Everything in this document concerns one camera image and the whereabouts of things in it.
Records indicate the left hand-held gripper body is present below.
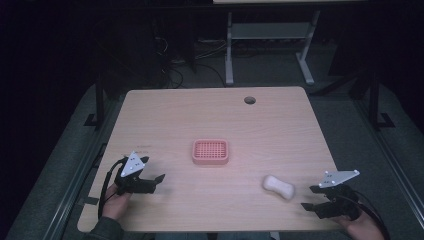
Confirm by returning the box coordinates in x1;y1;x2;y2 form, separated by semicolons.
114;150;158;196

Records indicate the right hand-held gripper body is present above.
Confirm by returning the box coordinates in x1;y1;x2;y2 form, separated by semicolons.
315;169;363;222

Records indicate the white soap bar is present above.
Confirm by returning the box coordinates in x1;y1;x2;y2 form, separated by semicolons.
262;174;296;201

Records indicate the pink soap dish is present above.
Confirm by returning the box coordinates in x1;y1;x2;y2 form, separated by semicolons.
191;138;230;166

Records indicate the person's right hand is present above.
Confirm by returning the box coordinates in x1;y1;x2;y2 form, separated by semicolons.
332;209;386;240

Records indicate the person's left hand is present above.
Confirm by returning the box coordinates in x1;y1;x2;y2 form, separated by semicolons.
101;183;133;222

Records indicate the black tape strip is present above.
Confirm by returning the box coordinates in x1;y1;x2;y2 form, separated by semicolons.
78;196;101;207

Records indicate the black metal stand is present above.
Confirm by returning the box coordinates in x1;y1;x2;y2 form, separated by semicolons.
83;71;106;128
367;71;396;130

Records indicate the white metal stand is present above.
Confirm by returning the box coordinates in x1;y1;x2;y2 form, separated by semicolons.
224;10;321;86

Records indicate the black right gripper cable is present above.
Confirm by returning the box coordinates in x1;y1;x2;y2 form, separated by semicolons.
344;189;392;240

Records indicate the metal floor rail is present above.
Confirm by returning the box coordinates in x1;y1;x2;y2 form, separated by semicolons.
353;98;424;218
41;96;123;240

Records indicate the tangle of black floor cables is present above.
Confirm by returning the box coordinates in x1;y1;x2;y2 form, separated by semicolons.
153;36;228;90

